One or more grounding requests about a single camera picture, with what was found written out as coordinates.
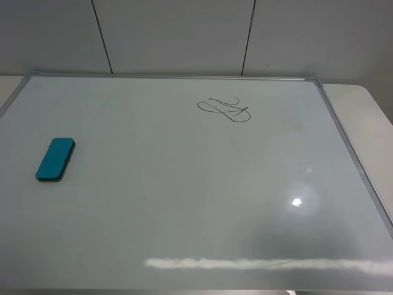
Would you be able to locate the white whiteboard with aluminium frame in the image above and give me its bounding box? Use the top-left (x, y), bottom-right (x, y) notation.
top-left (1, 74), bottom-right (392, 292)

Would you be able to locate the teal whiteboard eraser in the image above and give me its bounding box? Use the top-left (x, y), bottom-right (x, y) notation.
top-left (35, 138), bottom-right (76, 183)

